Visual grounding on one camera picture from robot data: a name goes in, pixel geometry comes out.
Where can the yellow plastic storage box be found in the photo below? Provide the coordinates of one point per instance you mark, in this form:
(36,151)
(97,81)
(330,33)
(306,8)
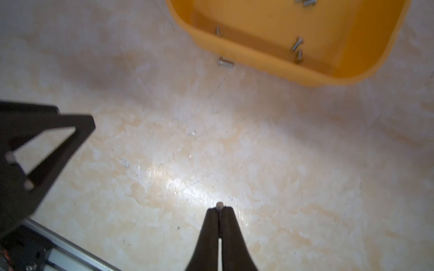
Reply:
(344,41)

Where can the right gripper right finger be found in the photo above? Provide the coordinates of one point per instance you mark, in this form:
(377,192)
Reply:
(235,254)

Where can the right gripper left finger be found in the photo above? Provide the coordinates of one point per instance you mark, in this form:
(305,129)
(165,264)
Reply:
(205,255)

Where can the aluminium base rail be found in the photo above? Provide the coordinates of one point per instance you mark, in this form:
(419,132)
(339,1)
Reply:
(32,247)

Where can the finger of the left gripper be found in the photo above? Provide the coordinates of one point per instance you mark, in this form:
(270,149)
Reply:
(28,108)
(22,193)

